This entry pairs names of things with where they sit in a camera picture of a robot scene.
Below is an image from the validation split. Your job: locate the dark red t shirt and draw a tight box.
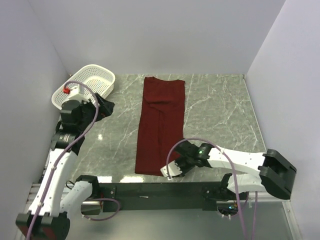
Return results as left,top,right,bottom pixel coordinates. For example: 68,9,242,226
134,76,185,176

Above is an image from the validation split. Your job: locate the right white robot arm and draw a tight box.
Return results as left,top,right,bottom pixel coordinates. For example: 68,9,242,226
164,140,297,200

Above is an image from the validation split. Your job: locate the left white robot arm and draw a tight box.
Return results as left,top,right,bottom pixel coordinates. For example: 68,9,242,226
15,93,115,240

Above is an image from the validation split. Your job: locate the white perforated plastic basket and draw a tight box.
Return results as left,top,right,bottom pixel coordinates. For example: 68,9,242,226
51,64,116,110

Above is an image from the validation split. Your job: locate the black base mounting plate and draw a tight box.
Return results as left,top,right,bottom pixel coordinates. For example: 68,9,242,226
99,181,250,216

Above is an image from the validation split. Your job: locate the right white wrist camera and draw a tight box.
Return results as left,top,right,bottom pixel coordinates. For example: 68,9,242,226
160,161,183,180

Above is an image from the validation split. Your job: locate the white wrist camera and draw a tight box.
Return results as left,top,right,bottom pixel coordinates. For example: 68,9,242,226
160,161,183,180
62,84,89,103

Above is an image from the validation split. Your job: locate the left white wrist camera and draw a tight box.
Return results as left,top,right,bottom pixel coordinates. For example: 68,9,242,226
62,84,89,103

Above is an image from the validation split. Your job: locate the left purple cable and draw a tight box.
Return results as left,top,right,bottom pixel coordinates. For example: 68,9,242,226
24,81,122,240

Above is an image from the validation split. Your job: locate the aluminium extrusion rail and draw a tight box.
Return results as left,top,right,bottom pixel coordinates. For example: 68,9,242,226
26,183,52,210

